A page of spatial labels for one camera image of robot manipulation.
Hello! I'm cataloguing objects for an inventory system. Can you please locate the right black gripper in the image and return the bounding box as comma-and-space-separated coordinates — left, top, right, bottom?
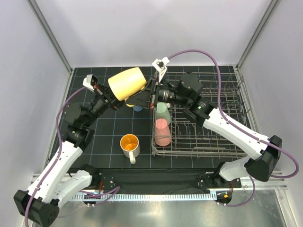
125, 77, 189, 110

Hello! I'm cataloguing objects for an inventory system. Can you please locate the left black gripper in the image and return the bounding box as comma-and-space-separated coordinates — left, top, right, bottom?
83, 83, 134, 128

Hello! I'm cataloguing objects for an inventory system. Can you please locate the yellow ceramic mug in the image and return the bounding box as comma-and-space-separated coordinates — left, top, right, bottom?
108, 67, 147, 101

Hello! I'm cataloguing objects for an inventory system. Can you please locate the blue plastic cup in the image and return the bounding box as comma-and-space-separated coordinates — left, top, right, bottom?
133, 105, 143, 112

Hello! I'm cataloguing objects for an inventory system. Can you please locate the green plastic cup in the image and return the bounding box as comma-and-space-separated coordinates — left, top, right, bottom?
155, 102, 171, 125

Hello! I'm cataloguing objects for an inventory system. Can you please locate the pink plastic cup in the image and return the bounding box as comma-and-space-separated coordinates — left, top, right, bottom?
155, 118, 171, 147

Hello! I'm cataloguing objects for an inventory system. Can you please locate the orange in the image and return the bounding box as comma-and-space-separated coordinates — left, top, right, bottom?
120, 134, 140, 165

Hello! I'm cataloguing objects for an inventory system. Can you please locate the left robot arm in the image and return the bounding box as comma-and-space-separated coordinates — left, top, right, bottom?
14, 84, 124, 227

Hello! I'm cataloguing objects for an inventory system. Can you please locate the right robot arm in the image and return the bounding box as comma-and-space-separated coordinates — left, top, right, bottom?
126, 73, 282, 187

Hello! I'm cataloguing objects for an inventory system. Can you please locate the black grid mat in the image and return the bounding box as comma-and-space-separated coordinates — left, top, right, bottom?
72, 66, 255, 169

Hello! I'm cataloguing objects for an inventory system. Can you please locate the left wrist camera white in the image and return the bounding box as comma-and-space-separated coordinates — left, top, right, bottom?
82, 74, 98, 92

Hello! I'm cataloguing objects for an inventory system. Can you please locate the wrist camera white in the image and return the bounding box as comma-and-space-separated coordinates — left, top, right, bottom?
82, 74, 98, 92
152, 57, 170, 82

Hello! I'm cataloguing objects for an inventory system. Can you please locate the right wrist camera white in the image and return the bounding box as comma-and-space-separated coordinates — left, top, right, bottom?
152, 57, 170, 82

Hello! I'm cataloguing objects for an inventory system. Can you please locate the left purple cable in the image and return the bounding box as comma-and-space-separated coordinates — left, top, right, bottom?
23, 86, 88, 227

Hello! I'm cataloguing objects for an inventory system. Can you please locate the purple cable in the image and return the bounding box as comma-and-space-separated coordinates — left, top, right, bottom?
23, 86, 88, 227
167, 49, 300, 209

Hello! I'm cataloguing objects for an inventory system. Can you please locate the grey wire dish rack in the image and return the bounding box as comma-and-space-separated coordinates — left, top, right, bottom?
151, 72, 246, 159

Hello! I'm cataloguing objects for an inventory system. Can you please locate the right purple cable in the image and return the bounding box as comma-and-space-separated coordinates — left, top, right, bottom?
167, 49, 300, 209

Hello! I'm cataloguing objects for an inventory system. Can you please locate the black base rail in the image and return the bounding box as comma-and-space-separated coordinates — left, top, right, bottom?
94, 167, 225, 195

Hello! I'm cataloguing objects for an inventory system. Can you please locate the left aluminium frame post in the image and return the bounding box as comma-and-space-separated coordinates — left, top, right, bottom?
27, 0, 72, 75

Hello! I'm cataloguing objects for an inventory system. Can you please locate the aluminium frame post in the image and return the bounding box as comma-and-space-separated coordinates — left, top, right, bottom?
27, 0, 72, 75
236, 0, 281, 69

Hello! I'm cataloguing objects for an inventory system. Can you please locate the white slotted cable duct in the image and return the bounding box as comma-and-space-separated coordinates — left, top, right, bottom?
70, 191, 217, 202

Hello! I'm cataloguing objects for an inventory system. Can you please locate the right aluminium frame post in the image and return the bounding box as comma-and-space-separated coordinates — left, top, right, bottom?
236, 0, 281, 69

